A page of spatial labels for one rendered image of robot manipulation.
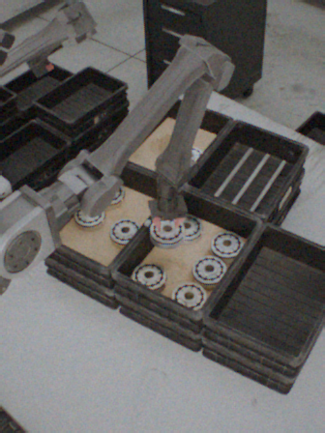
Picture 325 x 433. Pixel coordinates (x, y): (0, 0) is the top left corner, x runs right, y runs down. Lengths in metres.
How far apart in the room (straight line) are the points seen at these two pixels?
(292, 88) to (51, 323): 2.60
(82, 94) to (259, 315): 1.75
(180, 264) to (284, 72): 2.53
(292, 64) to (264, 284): 2.65
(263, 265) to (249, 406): 0.44
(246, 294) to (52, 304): 0.63
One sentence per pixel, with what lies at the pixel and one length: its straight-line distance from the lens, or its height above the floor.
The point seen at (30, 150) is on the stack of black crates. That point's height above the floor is 0.38.
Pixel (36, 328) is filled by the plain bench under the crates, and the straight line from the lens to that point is 1.88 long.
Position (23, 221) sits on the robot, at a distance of 1.04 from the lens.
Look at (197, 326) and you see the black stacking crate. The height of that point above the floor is 0.85.
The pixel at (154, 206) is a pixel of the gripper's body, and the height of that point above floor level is 1.06.
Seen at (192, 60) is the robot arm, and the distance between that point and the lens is 1.17.
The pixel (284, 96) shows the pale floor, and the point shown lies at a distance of 3.87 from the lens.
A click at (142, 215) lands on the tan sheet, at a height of 0.83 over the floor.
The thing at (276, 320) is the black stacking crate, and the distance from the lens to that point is 1.70.
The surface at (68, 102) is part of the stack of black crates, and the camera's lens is 3.01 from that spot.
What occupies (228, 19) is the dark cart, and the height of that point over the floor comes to 0.73.
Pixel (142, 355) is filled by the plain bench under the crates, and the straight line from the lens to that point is 1.78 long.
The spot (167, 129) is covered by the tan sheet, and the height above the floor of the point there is 0.83.
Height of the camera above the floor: 2.27
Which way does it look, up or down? 48 degrees down
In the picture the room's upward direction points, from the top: 3 degrees counter-clockwise
